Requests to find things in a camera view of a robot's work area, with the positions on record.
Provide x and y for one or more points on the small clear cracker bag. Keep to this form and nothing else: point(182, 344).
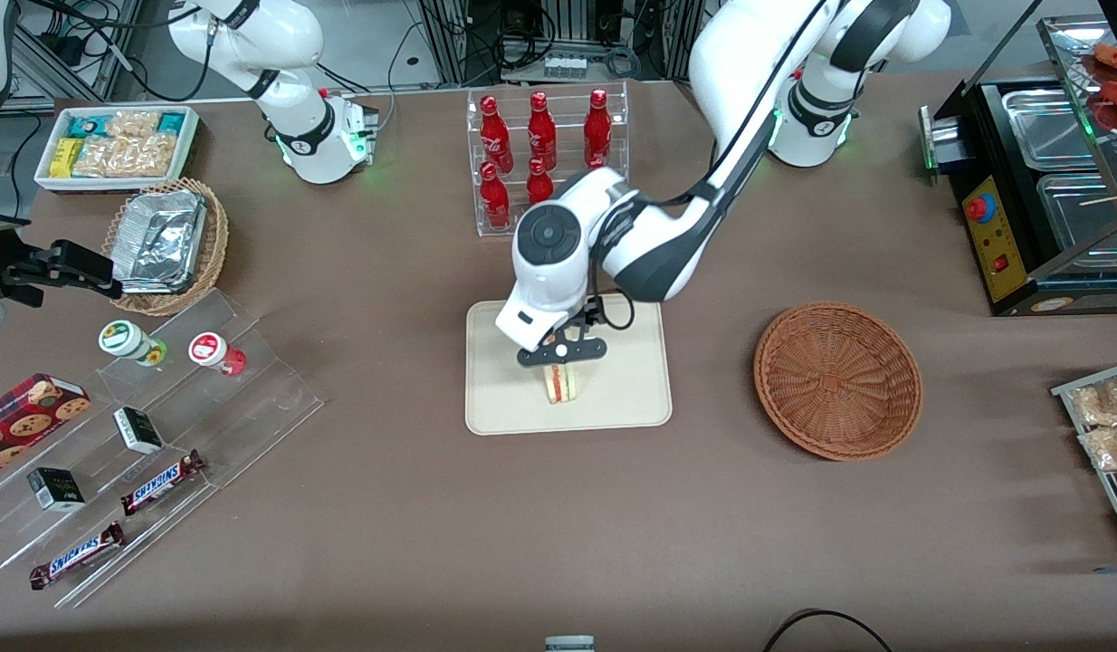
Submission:
point(133, 124)

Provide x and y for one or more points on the red lid snack cup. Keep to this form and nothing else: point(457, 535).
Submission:
point(207, 349)

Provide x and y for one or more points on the steel warmer pan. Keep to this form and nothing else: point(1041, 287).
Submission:
point(1047, 127)
point(1079, 213)

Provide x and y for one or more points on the silver foil container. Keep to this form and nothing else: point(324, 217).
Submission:
point(160, 240)

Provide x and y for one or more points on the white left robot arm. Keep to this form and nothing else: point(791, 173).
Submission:
point(549, 290)

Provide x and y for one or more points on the large clear cracker bag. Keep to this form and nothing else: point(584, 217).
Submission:
point(124, 156)

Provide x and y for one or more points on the wooden skewer stick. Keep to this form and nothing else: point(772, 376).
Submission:
point(1111, 197)

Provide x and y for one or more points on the clear bag of pastries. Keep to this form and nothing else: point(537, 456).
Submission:
point(1102, 403)
point(1111, 448)

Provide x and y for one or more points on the black food warmer cabinet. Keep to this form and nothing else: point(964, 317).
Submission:
point(973, 163)

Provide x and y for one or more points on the metal equipment frame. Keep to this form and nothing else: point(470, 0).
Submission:
point(450, 45)

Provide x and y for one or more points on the clear acrylic stepped stand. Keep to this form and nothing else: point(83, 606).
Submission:
point(269, 398)

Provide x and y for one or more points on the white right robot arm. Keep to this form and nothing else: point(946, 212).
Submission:
point(287, 36)

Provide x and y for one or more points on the red cookie box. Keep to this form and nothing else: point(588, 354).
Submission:
point(24, 421)

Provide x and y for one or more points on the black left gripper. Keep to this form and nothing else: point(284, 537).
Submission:
point(590, 316)

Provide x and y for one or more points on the yellow snack packet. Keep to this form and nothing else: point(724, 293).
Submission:
point(66, 158)

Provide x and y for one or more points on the beige plastic tray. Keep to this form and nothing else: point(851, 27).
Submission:
point(504, 398)

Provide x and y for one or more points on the green lid snack cup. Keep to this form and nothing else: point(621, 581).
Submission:
point(119, 337)

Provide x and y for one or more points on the small black box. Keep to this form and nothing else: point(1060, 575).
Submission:
point(138, 430)
point(56, 489)

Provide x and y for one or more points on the triangle sandwich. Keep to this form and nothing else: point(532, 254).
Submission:
point(563, 385)

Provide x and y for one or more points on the brown round wicker basket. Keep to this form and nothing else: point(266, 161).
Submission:
point(839, 380)

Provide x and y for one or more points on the Snickers chocolate bar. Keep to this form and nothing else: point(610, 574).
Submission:
point(160, 483)
point(77, 555)

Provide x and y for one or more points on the teal snack packet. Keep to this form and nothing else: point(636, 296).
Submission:
point(86, 127)
point(172, 122)

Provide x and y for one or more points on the tan wicker basket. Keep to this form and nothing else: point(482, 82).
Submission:
point(216, 244)

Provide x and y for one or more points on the white rectangular snack bin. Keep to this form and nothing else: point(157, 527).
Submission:
point(115, 185)

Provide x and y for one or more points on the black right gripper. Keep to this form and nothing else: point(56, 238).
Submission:
point(22, 273)

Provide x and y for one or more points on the white power strip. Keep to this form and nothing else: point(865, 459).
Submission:
point(566, 66)

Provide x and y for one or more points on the grey box at table edge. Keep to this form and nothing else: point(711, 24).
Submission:
point(569, 645)

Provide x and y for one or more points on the clear acrylic bottle rack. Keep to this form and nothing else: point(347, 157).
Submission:
point(566, 118)

